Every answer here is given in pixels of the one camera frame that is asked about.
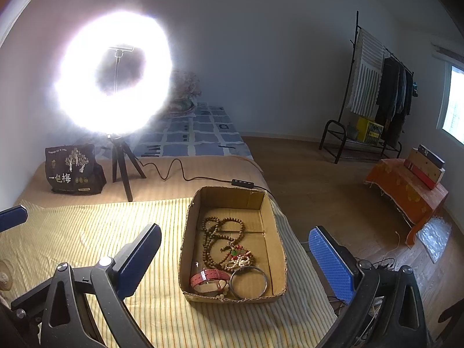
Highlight folded floral blanket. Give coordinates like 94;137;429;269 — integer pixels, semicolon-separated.
164;69;201;116

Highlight ring light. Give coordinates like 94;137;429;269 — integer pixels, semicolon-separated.
53;10;172;135

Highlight black tripod stand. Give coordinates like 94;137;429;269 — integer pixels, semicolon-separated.
108;135;146;202

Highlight orange covered low table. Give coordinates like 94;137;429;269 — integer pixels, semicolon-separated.
364;159;448;247

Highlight yellow striped cloth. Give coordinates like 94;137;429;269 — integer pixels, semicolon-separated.
0;195;340;348

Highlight cardboard box tray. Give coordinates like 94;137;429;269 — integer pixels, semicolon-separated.
179;186;288;304

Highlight bubble wrap sheet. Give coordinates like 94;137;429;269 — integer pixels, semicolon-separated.
416;216;452;264

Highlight blue patterned bedsheet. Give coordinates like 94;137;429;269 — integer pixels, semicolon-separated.
127;104;252;159

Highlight brown wooden bead necklace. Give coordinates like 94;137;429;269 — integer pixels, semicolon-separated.
198;215;251;273

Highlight green pendant red cord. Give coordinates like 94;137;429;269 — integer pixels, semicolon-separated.
220;245;251;262

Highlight red and tan box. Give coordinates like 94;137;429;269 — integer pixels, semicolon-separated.
403;148;445;189

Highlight pearl bracelet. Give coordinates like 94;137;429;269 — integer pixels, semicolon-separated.
226;254;256;270

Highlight black clothes rack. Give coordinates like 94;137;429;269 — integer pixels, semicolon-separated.
318;14;404;164

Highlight dark metal bangle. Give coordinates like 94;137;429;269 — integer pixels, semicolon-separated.
229;266;269;300

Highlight window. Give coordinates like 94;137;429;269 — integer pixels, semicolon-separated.
437;62;463;144

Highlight red strap wristwatch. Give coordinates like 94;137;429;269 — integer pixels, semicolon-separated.
190;269;231;296

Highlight black printed bag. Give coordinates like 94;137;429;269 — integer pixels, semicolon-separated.
45;144;106;195

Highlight black power cable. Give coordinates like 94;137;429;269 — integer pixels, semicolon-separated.
139;157;257;190

